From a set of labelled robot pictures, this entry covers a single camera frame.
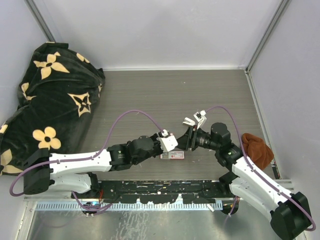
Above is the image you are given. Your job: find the white staple remover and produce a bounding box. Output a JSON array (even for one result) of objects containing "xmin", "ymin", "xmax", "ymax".
[{"xmin": 182, "ymin": 117, "xmax": 196, "ymax": 127}]

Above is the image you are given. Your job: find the white slotted cable duct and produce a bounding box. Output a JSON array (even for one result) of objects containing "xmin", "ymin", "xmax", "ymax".
[{"xmin": 35, "ymin": 200, "xmax": 223, "ymax": 211}]

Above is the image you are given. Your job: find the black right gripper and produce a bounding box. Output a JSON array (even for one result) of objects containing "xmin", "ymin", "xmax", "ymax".
[{"xmin": 175, "ymin": 125, "xmax": 220, "ymax": 151}]

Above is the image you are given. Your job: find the black floral blanket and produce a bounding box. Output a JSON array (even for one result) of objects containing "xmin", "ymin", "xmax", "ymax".
[{"xmin": 0, "ymin": 42, "xmax": 106, "ymax": 176}]

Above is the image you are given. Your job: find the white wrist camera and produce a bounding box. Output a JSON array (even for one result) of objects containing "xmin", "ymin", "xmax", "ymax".
[
  {"xmin": 193, "ymin": 110, "xmax": 207, "ymax": 129},
  {"xmin": 157, "ymin": 129, "xmax": 178, "ymax": 153}
]

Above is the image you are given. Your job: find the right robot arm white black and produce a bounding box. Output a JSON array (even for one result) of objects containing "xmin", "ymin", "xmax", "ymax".
[{"xmin": 177, "ymin": 122, "xmax": 312, "ymax": 240}]

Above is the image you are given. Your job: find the red white staple box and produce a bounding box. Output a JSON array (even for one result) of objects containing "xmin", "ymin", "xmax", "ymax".
[{"xmin": 160, "ymin": 151, "xmax": 185, "ymax": 160}]

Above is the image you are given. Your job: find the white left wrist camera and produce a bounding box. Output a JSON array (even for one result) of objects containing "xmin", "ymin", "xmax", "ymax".
[{"xmin": 157, "ymin": 129, "xmax": 178, "ymax": 153}]

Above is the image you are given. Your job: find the brown cloth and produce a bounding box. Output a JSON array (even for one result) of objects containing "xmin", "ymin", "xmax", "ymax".
[{"xmin": 241, "ymin": 133, "xmax": 274, "ymax": 170}]

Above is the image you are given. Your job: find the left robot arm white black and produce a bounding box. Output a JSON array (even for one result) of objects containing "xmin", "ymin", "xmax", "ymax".
[{"xmin": 23, "ymin": 132, "xmax": 178, "ymax": 198}]

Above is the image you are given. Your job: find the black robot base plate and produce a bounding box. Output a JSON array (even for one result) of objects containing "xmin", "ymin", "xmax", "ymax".
[{"xmin": 71, "ymin": 179, "xmax": 250, "ymax": 204}]

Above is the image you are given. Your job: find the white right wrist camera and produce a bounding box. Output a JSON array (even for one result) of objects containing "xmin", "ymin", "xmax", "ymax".
[{"xmin": 193, "ymin": 110, "xmax": 207, "ymax": 129}]

